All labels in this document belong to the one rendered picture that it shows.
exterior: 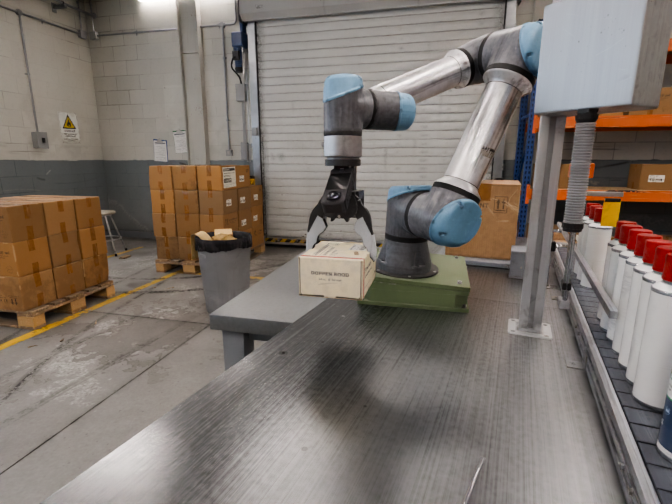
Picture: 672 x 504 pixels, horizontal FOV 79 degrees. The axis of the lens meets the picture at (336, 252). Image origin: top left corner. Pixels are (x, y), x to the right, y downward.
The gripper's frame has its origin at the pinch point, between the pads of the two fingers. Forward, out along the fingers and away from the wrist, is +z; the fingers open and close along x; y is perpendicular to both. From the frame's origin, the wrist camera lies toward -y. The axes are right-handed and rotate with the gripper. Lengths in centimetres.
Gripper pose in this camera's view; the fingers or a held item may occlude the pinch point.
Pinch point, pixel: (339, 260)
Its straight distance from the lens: 82.6
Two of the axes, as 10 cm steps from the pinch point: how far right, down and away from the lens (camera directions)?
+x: -9.7, -0.5, 2.4
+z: 0.0, 9.8, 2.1
